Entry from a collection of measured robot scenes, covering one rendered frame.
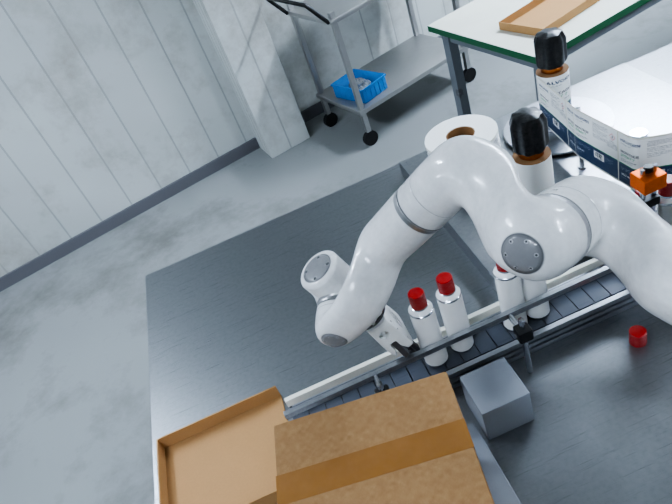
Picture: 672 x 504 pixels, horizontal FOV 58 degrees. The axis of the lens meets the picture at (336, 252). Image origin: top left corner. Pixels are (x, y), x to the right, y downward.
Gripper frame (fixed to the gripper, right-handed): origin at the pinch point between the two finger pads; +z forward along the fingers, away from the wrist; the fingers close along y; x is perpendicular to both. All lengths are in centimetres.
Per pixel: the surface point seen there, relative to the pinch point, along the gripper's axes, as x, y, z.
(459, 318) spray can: -12.2, -2.1, -0.2
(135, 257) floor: 137, 239, 51
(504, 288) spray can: -22.9, -2.3, 0.7
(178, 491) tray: 58, 0, -10
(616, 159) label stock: -63, 24, 19
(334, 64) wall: -30, 325, 82
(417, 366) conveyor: 1.9, -0.1, 6.0
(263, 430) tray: 38.4, 5.3, -2.3
